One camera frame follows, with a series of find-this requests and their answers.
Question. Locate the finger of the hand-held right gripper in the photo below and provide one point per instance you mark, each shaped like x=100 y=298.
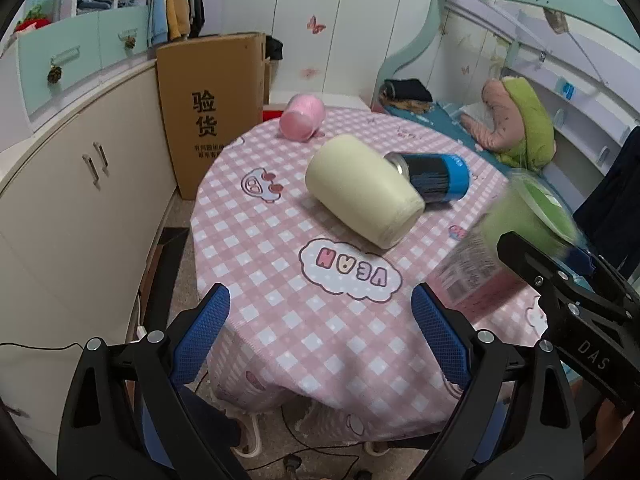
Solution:
x=540 y=270
x=581 y=260

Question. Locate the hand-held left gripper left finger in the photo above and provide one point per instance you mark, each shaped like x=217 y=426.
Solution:
x=204 y=332

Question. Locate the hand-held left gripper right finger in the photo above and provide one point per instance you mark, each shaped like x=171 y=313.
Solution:
x=440 y=340

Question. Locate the clear cup with green lid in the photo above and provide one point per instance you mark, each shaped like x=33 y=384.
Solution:
x=500 y=230

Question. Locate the person's right forearm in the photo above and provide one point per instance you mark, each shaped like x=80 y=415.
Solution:
x=607 y=427

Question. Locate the cream cup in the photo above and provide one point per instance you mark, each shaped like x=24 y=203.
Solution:
x=360 y=190

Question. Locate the pink cup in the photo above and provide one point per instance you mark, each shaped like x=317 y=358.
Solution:
x=300 y=115

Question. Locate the dark navy hanging garment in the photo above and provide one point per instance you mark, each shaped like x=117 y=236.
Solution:
x=615 y=195

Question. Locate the pink checked tablecloth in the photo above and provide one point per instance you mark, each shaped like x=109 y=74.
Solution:
x=280 y=270

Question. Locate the blue drink can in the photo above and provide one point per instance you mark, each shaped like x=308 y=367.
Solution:
x=440 y=177

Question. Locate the pink green plush toy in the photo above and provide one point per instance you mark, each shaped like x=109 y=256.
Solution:
x=535 y=125

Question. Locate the beige cabinet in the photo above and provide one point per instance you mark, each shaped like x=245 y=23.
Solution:
x=65 y=210

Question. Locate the tall cardboard box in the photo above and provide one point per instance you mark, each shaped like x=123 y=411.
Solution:
x=210 y=120

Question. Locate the black folded clothes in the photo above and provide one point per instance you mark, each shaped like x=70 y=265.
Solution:
x=407 y=91

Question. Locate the red box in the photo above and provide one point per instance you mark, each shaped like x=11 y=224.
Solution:
x=272 y=113

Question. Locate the pink butterfly sticker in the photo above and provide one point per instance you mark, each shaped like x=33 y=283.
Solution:
x=310 y=73
x=316 y=24

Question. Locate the pine cone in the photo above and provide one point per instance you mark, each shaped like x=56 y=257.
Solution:
x=131 y=42
x=54 y=74

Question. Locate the narrow mint drawer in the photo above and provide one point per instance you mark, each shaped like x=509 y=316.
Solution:
x=122 y=40

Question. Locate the wide mint drawer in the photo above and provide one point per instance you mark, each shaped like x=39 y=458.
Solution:
x=60 y=60

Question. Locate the yellow hanging garment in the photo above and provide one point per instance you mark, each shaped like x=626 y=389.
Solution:
x=176 y=5

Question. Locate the light blue hanging garment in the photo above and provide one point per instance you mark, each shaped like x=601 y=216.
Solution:
x=158 y=5

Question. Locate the white wardrobe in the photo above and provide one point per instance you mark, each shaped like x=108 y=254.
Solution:
x=320 y=5

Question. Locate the folded blue clothes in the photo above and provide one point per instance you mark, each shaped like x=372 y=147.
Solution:
x=95 y=1

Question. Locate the red and green plush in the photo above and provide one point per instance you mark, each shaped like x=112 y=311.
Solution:
x=32 y=21

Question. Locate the black metal frame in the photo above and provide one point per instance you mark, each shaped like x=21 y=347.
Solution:
x=167 y=270

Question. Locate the mint bunk bed frame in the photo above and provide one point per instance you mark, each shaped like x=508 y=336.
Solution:
x=415 y=25

